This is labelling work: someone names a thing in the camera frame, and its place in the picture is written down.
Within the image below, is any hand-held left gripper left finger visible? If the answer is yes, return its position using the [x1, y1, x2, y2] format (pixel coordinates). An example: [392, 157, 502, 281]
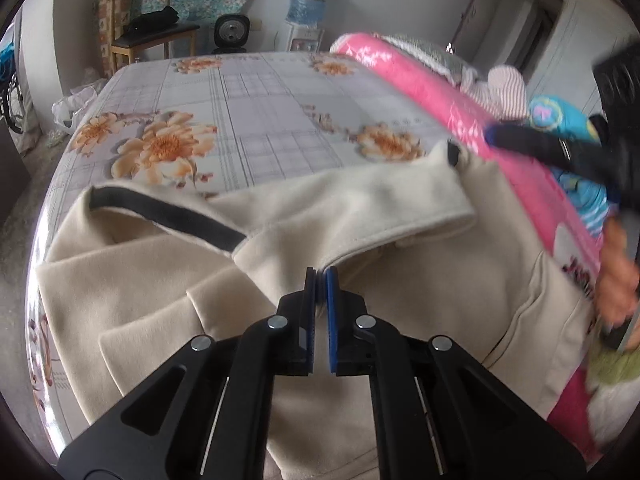
[56, 266, 319, 480]

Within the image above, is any green fluffy cloth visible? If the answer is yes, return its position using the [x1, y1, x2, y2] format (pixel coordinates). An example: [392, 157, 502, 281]
[586, 342, 640, 398]

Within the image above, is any bed with floral checked sheet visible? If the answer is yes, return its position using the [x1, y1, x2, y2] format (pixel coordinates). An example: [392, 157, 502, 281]
[25, 50, 453, 461]

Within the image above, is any blue water bottle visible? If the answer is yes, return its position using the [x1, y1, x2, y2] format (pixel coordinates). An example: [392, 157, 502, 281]
[286, 0, 331, 28]

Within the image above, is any pink floral blanket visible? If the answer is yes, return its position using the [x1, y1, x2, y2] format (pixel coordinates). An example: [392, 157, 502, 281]
[330, 32, 608, 466]

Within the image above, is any striped white cloth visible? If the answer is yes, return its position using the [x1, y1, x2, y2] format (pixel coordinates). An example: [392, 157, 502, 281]
[462, 64, 528, 121]

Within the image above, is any person's right hand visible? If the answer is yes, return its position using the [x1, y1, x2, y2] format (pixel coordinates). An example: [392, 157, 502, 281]
[592, 214, 640, 326]

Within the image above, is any wooden chair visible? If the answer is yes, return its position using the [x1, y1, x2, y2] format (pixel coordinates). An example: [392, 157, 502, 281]
[96, 0, 201, 78]

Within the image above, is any black bag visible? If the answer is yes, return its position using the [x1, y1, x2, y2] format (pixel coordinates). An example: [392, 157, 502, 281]
[127, 6, 180, 33]

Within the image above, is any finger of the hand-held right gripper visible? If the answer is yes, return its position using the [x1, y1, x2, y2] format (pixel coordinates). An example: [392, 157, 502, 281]
[484, 122, 608, 171]

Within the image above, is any beige jacket with black trim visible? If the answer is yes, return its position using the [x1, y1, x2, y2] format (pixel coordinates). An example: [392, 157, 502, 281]
[36, 141, 598, 480]

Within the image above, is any grey door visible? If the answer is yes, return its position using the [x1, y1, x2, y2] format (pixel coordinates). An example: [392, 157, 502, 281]
[449, 0, 516, 58]

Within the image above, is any wheelchair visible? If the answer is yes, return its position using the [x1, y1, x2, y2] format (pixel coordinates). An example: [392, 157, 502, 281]
[0, 45, 28, 136]

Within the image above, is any black round fan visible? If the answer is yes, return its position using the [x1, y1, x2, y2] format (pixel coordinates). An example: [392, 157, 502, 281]
[212, 14, 251, 55]

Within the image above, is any white water dispenser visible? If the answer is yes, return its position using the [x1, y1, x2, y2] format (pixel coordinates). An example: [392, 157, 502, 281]
[285, 22, 323, 53]

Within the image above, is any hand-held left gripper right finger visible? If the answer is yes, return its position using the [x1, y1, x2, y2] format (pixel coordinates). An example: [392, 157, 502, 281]
[324, 267, 587, 480]

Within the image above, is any white wardrobe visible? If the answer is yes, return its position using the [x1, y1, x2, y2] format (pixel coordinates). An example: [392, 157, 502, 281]
[525, 0, 640, 106]

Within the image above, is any clear plastic bag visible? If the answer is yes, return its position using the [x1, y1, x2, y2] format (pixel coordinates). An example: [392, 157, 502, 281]
[52, 85, 103, 135]

